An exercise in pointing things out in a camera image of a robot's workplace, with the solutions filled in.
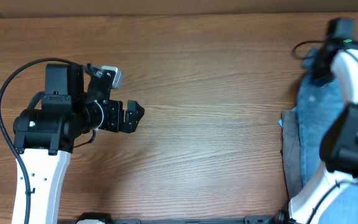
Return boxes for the light blue denim jeans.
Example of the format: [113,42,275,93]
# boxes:
[296,58,358,224]

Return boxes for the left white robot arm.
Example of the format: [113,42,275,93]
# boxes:
[12,63,144,223]

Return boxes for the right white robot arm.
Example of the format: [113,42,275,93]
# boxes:
[274,18,358,223]

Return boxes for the grey folded garment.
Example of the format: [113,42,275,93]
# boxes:
[281,110,302,198]

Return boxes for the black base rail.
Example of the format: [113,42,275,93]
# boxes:
[57,210,294,224]

